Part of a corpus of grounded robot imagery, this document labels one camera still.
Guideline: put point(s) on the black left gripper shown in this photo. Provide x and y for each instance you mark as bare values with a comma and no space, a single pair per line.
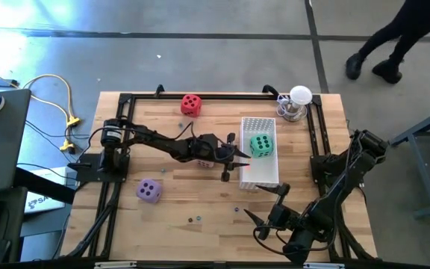
209,149

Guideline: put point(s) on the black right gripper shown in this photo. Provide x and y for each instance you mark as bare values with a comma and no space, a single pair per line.
286,216

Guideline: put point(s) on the large pink foam die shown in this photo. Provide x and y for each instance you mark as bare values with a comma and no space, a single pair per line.
204,163

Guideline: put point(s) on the large teal foam die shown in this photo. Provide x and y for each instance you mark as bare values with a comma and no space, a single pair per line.
261,145

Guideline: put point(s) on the large red foam die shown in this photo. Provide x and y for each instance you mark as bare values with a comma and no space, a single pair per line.
191,105

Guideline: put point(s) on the large purple foam die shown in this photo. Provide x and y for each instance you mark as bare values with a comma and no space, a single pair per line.
149,191

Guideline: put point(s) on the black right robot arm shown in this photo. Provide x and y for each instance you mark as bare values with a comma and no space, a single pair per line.
334,194

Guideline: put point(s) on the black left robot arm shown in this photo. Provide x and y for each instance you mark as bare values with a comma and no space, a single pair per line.
155,140

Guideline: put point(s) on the white perforated bin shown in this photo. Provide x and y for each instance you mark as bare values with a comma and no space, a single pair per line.
263,173

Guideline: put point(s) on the white label strip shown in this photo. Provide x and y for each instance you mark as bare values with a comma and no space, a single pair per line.
116,265
323,265

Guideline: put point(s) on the glass jar with white ball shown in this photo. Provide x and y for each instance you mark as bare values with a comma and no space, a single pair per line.
300,96

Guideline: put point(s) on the black desk beam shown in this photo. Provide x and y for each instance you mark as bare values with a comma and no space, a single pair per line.
43,185

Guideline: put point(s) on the white printed box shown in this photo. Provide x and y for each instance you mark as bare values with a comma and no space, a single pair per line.
45,203

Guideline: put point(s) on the person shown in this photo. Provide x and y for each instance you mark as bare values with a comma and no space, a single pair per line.
405,26

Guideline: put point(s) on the black aluminium table frame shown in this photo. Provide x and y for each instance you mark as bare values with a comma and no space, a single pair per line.
218,96

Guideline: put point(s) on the blue-grey metal table frame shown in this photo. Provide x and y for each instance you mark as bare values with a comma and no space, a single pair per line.
420,164

